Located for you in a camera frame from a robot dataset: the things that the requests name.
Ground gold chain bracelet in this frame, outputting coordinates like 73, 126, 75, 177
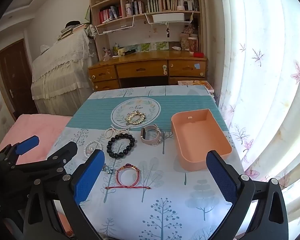
125, 110, 146, 125

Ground pink plastic box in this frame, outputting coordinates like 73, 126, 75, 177
171, 109, 232, 172

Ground green leaf wall stickers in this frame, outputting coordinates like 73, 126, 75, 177
131, 42, 169, 52

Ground lace covered piano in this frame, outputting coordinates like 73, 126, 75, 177
31, 26, 100, 114

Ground pink blanket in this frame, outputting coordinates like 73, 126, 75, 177
0, 114, 73, 165

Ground patterned jar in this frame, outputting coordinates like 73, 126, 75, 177
187, 37, 199, 52

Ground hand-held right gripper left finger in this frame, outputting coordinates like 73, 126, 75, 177
24, 149, 105, 240

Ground stack of books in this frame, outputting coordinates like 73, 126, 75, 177
57, 20, 90, 40

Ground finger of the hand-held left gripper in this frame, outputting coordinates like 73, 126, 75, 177
0, 135, 40, 165
40, 141, 78, 173

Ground tree print tablecloth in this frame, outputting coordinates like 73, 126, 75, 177
47, 85, 245, 240

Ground colourful flat book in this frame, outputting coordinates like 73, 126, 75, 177
177, 80, 215, 90

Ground pink smart watch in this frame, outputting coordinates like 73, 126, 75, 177
140, 124, 162, 146

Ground round pearl bracelet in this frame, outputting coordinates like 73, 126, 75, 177
83, 140, 102, 158

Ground white wire basket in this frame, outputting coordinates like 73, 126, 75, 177
144, 11, 194, 27
94, 15, 135, 35

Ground pearl bow necklace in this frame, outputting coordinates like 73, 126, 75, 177
104, 124, 130, 138

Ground brown wooden door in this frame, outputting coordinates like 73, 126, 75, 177
0, 39, 38, 120

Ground black bead bracelet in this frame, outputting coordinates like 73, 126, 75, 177
107, 133, 135, 159

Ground red string bracelet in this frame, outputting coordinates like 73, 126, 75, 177
105, 164, 152, 190

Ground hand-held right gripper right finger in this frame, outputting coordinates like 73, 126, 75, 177
206, 150, 289, 240

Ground floral white curtain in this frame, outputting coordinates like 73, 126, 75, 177
202, 0, 300, 240

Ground wooden desk with drawers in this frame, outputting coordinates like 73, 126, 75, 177
88, 50, 208, 92

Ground row of red books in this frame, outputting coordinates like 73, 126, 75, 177
99, 5, 122, 23

